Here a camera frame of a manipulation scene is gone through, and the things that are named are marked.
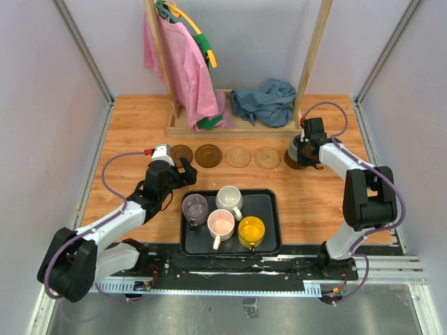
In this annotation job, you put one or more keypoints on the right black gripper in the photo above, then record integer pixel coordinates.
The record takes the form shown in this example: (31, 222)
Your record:
(301, 160)

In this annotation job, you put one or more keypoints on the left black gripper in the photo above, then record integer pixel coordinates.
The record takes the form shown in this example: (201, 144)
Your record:
(186, 178)

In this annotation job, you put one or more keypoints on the grey ceramic mug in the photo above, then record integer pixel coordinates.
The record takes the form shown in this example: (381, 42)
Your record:
(292, 151)

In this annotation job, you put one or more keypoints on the brown wooden coaster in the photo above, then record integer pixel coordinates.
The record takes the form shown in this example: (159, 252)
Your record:
(208, 156)
(292, 164)
(178, 151)

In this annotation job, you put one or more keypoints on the purple glass cup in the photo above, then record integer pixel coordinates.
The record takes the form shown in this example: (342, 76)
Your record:
(195, 209)

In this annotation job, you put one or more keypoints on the white ceramic mug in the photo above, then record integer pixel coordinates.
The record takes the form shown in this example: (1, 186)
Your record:
(230, 199)

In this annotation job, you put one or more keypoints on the woven rattan coaster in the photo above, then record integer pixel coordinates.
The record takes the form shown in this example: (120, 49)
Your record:
(267, 158)
(238, 157)

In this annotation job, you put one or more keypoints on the pink ceramic mug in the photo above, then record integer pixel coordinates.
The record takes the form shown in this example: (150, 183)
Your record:
(221, 225)

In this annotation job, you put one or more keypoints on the yellow glass cup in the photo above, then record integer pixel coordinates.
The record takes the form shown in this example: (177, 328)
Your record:
(251, 231)

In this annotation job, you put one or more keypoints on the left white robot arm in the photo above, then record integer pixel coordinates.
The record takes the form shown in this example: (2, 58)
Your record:
(101, 237)

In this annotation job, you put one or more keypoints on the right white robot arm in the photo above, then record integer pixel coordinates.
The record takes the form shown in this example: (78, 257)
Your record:
(369, 199)

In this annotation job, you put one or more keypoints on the blue crumpled cloth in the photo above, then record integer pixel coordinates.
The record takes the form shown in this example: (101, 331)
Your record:
(271, 104)

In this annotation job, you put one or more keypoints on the wooden clothes rack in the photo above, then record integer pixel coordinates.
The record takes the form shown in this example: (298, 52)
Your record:
(176, 122)

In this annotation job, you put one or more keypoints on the black plastic tray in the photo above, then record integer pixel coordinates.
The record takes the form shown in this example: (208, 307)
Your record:
(260, 203)

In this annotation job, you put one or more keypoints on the pink shirt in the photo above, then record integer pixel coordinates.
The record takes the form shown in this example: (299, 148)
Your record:
(205, 108)

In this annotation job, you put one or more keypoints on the green clothes hanger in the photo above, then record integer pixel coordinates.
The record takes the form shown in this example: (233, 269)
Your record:
(171, 13)

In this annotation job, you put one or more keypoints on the yellow clothes hanger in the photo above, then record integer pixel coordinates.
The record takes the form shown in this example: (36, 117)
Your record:
(203, 42)

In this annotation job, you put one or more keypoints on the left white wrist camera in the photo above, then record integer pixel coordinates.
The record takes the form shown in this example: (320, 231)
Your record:
(161, 152)

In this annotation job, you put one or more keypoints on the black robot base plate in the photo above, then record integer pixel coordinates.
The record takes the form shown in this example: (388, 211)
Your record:
(283, 272)

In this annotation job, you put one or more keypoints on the aluminium frame rail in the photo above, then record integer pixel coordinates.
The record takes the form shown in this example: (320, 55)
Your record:
(374, 270)

